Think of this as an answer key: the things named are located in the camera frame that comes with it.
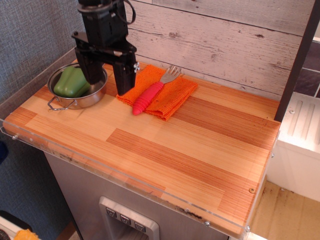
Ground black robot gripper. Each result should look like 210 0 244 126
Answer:
72 9 139 96

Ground red handled metal fork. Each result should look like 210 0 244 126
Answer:
132 65 182 116

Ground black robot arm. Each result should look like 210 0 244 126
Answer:
72 0 139 96

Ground folded orange cloth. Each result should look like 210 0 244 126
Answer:
116 64 198 121

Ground green toy bell pepper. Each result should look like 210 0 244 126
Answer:
53 66 91 98

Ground small steel pot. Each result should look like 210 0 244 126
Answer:
47 62 108 111

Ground grey toy fridge cabinet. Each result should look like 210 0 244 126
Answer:
45 153 229 240

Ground clear acrylic edge guard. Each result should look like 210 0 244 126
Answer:
0 118 251 236

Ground yellow object bottom left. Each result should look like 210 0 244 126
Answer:
13 229 39 240

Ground white toy sink unit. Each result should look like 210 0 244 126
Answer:
264 36 320 203

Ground dark right shelf post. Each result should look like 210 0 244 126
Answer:
274 0 320 122

